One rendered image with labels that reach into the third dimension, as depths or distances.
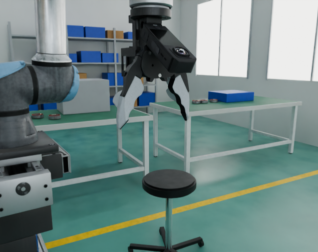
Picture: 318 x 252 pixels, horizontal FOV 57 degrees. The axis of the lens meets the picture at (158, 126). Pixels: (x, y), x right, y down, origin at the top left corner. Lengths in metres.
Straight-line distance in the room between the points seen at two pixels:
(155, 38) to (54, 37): 0.49
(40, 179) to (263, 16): 5.35
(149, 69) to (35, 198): 0.47
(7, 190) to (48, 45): 0.41
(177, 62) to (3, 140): 0.59
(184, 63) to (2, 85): 0.57
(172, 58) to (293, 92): 4.90
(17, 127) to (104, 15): 6.37
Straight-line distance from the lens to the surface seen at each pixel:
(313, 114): 5.11
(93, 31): 6.46
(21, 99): 0.90
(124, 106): 0.49
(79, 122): 2.69
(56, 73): 0.92
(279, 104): 4.11
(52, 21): 0.92
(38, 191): 0.81
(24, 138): 0.90
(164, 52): 0.45
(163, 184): 1.76
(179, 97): 0.54
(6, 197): 0.80
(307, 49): 5.18
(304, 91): 5.18
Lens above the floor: 1.26
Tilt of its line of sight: 12 degrees down
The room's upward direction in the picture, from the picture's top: straight up
